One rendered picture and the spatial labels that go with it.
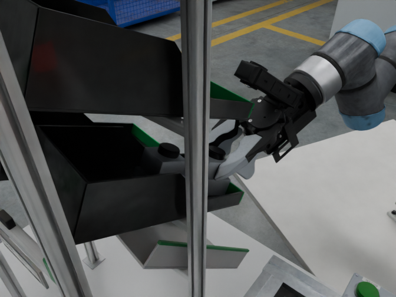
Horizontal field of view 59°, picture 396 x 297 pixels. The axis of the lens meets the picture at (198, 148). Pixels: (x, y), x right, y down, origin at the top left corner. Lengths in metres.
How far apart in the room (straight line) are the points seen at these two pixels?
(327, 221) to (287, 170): 0.22
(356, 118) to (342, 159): 0.56
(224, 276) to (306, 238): 0.24
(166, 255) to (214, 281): 0.36
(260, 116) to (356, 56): 0.18
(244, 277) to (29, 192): 0.69
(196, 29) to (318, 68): 0.32
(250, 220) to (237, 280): 1.27
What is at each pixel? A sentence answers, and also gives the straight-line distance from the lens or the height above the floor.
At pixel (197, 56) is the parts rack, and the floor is 1.48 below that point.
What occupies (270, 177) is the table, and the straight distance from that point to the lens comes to 1.11.
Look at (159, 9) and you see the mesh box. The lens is 5.01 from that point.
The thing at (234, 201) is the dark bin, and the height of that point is 1.20.
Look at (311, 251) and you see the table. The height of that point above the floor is 0.86.
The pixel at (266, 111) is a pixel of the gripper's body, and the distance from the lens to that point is 0.55.
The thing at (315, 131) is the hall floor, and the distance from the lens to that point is 2.92.
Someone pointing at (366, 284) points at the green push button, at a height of 0.97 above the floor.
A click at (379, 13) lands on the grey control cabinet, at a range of 3.60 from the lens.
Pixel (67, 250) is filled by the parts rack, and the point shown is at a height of 1.37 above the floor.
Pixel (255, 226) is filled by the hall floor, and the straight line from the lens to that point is 2.10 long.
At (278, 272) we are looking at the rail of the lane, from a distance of 0.78.
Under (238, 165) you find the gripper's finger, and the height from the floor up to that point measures 1.27.
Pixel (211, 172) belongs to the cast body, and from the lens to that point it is 0.52.
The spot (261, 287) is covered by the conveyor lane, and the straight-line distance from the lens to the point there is 0.75.
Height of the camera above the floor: 1.60
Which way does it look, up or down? 38 degrees down
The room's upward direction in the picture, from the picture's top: straight up
